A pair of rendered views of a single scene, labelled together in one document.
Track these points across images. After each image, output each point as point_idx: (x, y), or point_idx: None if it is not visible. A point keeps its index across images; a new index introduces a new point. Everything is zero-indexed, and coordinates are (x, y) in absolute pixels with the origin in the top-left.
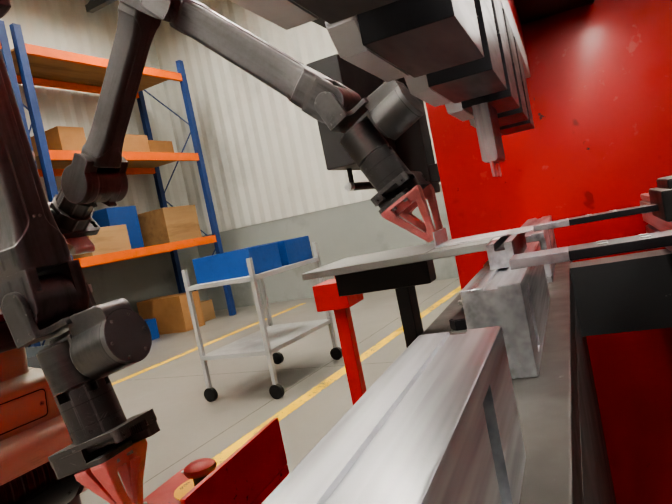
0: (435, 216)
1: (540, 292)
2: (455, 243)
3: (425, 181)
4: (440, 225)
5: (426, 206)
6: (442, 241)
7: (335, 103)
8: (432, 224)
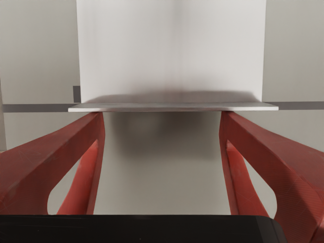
0: (84, 142)
1: None
2: (263, 43)
3: (36, 238)
4: (95, 121)
5: (283, 141)
6: (169, 102)
7: None
8: (244, 118)
